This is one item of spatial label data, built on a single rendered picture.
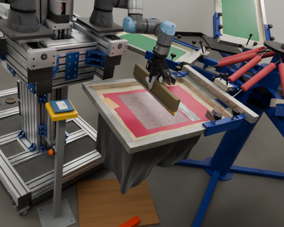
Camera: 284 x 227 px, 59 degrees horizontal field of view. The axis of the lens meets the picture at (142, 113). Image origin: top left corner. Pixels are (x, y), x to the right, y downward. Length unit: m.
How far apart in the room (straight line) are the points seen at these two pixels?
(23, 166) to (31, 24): 1.09
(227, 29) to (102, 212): 2.10
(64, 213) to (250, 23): 2.56
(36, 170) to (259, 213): 1.93
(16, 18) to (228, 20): 2.15
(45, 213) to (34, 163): 0.37
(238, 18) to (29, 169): 2.48
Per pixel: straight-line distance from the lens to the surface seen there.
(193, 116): 1.53
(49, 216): 2.06
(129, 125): 1.31
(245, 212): 2.57
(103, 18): 1.65
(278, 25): 6.03
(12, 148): 2.23
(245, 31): 2.96
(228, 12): 3.04
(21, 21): 1.39
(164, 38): 1.29
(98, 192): 2.17
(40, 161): 2.11
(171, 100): 1.28
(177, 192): 2.38
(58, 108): 1.33
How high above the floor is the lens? 1.74
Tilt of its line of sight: 33 degrees down
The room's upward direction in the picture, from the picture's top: 15 degrees clockwise
